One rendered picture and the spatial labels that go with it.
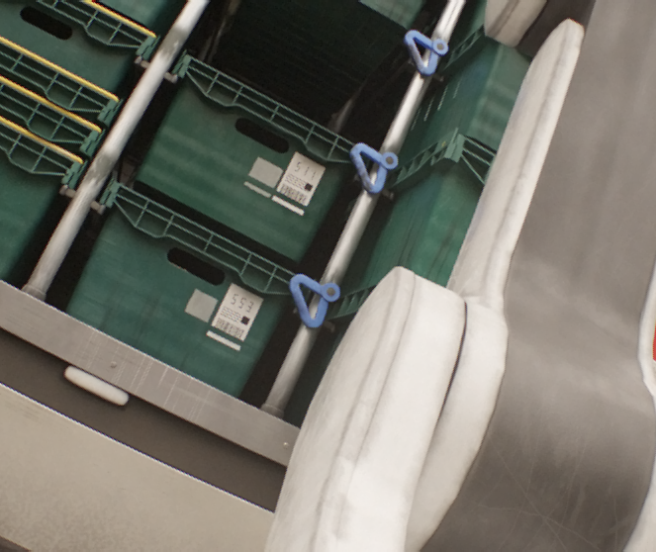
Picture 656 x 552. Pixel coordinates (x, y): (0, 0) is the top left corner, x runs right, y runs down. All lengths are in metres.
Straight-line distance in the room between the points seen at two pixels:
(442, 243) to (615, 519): 0.93
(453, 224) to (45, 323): 0.64
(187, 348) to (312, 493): 1.10
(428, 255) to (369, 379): 0.93
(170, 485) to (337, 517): 0.95
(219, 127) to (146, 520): 0.70
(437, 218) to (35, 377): 0.66
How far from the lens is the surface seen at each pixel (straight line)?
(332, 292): 1.45
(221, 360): 1.45
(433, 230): 1.30
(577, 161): 0.53
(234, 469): 1.30
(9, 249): 1.46
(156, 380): 1.27
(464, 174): 1.33
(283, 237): 1.51
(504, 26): 0.67
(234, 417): 1.28
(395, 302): 0.40
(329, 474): 0.35
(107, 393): 1.27
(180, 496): 1.28
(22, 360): 1.29
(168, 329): 1.44
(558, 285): 0.50
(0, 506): 1.28
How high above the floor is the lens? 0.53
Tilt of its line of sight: 17 degrees up
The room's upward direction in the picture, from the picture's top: 24 degrees clockwise
